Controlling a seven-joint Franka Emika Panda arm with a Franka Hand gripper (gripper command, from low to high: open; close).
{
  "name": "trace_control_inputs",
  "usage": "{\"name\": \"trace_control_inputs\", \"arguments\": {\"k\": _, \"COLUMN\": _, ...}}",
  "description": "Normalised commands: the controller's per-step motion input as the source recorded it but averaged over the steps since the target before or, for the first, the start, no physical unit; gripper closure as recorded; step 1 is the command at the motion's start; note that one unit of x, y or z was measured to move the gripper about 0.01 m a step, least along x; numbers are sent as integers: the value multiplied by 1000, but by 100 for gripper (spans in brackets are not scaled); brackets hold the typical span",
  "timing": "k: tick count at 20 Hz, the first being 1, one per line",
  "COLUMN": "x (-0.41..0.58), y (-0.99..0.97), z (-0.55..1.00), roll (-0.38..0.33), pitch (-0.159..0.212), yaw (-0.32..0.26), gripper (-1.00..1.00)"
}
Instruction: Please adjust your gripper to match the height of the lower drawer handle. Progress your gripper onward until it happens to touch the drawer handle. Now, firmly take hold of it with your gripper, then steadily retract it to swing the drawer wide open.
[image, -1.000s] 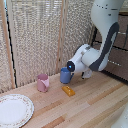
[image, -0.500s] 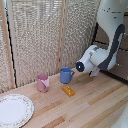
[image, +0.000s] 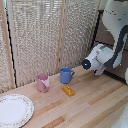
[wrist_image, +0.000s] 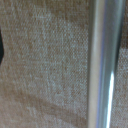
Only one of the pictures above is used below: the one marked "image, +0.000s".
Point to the orange rectangular block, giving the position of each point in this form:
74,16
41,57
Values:
68,90

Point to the woven screen panel beside cabinet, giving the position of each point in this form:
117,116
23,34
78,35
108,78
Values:
80,33

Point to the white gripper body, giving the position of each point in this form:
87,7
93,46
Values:
100,70

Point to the blue mug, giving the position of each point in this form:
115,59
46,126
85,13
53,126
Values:
65,76

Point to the narrow woven screen panel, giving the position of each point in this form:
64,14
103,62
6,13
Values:
4,50

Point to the wide woven screen panel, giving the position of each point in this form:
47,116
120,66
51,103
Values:
33,40

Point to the white patterned plate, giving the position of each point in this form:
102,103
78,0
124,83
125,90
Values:
13,110

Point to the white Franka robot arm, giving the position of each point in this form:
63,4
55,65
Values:
113,16

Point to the dark brown drawer cabinet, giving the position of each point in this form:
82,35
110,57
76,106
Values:
101,31

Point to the pink mug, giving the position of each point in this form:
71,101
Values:
42,83

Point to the pale grey blurred object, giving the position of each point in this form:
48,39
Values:
121,119

